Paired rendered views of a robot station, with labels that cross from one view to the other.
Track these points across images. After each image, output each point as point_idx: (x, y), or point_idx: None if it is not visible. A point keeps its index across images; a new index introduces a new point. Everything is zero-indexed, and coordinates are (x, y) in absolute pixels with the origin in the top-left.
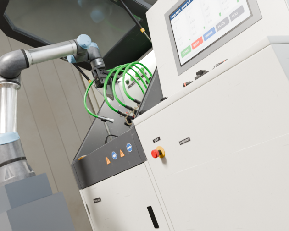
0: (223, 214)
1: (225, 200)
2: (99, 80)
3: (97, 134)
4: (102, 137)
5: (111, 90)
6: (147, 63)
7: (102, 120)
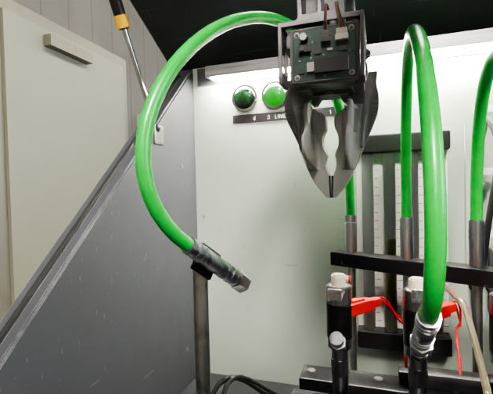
0: None
1: None
2: (354, 51)
3: (88, 288)
4: (106, 299)
5: (354, 140)
6: (377, 76)
7: (200, 267)
